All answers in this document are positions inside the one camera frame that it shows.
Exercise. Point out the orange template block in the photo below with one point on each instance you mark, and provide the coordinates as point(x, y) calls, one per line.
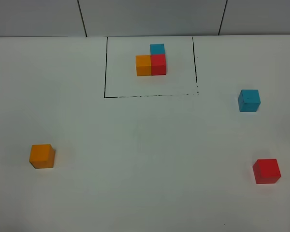
point(143, 65)

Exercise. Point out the red template block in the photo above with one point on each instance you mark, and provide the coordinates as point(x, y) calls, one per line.
point(158, 64)

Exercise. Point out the blue template block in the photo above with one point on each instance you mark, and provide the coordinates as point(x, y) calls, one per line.
point(157, 49)

